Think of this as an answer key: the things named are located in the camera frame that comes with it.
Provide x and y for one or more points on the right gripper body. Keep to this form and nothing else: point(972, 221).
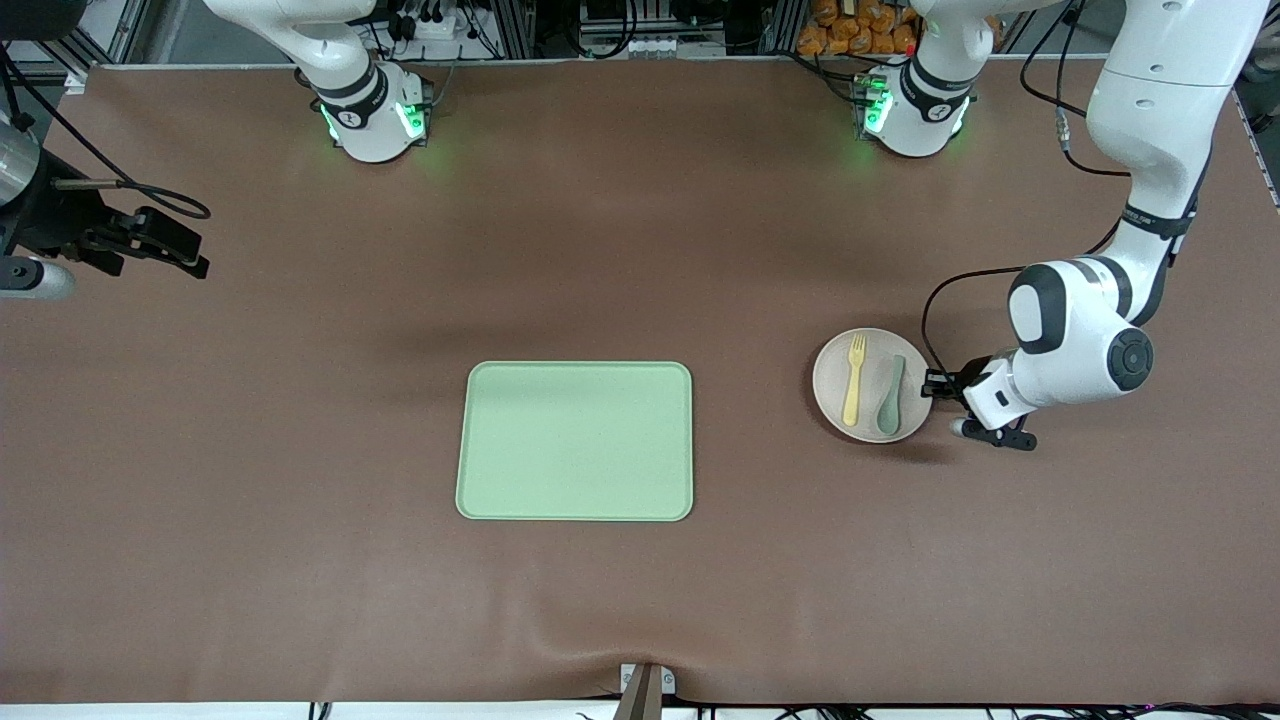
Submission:
point(52, 222)

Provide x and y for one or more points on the brown table mat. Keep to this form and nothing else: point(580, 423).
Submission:
point(300, 450)

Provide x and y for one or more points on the white connector block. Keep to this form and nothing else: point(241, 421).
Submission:
point(635, 47)

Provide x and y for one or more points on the green plastic spoon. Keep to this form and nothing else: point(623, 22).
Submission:
point(888, 410)

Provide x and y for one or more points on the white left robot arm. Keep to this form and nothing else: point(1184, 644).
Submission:
point(1080, 330)

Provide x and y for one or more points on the beige round plate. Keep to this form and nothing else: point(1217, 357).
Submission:
point(825, 385)

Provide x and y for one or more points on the metal table clamp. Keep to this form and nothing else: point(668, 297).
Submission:
point(640, 695)

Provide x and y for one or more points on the yellow plastic fork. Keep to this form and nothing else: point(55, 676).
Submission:
point(853, 385)

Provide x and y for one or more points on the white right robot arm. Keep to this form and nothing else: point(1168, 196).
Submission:
point(365, 110)

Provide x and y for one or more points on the orange packaged items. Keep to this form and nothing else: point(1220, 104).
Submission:
point(850, 30)

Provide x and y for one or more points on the white power strip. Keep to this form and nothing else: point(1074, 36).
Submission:
point(430, 27)

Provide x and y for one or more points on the aluminium frame profile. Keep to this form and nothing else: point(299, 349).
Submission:
point(100, 50)

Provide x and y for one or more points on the light green rectangular tray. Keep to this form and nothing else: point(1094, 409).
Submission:
point(575, 440)

